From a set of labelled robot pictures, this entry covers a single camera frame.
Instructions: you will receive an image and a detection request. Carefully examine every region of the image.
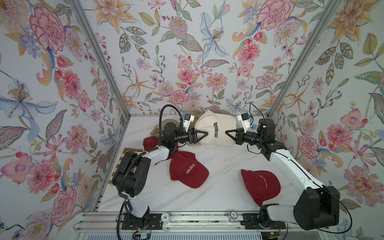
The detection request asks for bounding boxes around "cream Colorado baseball cap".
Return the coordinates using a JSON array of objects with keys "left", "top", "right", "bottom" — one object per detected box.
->
[{"left": 195, "top": 111, "right": 237, "bottom": 149}]

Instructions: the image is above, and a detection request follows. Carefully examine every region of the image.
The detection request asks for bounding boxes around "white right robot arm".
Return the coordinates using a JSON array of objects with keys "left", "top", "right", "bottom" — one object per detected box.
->
[{"left": 225, "top": 119, "right": 340, "bottom": 231}]

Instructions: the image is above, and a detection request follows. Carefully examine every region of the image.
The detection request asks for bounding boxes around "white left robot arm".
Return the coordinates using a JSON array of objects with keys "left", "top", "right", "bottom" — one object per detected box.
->
[{"left": 112, "top": 123, "right": 209, "bottom": 219}]

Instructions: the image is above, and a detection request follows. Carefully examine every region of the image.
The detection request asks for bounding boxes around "maroon cap far left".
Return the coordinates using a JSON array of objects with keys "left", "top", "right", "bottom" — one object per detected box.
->
[{"left": 143, "top": 136, "right": 159, "bottom": 151}]

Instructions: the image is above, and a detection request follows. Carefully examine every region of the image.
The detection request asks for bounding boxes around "maroon Colorado cap centre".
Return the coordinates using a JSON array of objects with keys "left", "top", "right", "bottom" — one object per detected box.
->
[{"left": 170, "top": 152, "right": 209, "bottom": 189}]

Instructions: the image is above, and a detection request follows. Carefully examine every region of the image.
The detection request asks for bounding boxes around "wooden chessboard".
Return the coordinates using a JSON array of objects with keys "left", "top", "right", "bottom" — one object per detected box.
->
[{"left": 108, "top": 148, "right": 143, "bottom": 185}]

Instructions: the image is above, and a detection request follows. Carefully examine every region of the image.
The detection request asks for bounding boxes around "maroon cap right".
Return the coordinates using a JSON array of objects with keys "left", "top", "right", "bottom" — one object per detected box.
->
[{"left": 241, "top": 170, "right": 281, "bottom": 207}]

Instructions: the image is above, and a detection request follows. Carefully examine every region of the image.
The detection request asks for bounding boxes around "green circuit board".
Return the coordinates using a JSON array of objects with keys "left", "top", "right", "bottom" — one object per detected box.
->
[{"left": 135, "top": 233, "right": 151, "bottom": 240}]

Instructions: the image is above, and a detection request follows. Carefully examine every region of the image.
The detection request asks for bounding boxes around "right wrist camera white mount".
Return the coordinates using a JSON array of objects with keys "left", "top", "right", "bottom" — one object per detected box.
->
[{"left": 237, "top": 113, "right": 253, "bottom": 133}]

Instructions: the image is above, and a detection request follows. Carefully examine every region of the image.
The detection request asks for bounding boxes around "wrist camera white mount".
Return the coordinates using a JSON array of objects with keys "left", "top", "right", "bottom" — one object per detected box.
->
[
  {"left": 181, "top": 114, "right": 195, "bottom": 132},
  {"left": 237, "top": 113, "right": 253, "bottom": 133}
]

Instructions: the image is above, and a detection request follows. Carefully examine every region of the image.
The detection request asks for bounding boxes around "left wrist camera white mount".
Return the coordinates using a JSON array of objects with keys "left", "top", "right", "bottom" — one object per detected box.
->
[{"left": 181, "top": 114, "right": 195, "bottom": 132}]

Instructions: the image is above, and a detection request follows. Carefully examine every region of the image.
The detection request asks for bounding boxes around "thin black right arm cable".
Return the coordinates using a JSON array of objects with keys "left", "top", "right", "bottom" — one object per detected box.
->
[{"left": 248, "top": 102, "right": 353, "bottom": 235}]

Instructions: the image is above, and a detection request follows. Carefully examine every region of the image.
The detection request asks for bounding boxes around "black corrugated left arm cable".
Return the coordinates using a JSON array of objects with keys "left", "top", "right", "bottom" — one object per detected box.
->
[{"left": 116, "top": 104, "right": 184, "bottom": 240}]

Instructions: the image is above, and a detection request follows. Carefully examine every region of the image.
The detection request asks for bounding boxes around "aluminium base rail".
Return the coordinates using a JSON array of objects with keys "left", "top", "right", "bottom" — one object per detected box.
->
[{"left": 73, "top": 211, "right": 303, "bottom": 233}]

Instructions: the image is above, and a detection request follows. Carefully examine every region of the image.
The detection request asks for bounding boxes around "aluminium corner frame post right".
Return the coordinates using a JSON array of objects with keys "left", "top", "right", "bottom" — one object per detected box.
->
[{"left": 267, "top": 1, "right": 339, "bottom": 118}]

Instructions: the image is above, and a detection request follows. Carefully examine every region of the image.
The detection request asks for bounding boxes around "aluminium corner frame post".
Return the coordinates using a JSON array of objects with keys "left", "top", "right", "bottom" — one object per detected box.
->
[
  {"left": 69, "top": 0, "right": 131, "bottom": 120},
  {"left": 267, "top": 1, "right": 339, "bottom": 118}
]

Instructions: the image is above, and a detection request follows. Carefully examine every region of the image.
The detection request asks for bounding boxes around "aluminium corner frame post left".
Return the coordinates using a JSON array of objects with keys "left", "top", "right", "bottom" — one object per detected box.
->
[{"left": 69, "top": 0, "right": 131, "bottom": 120}]

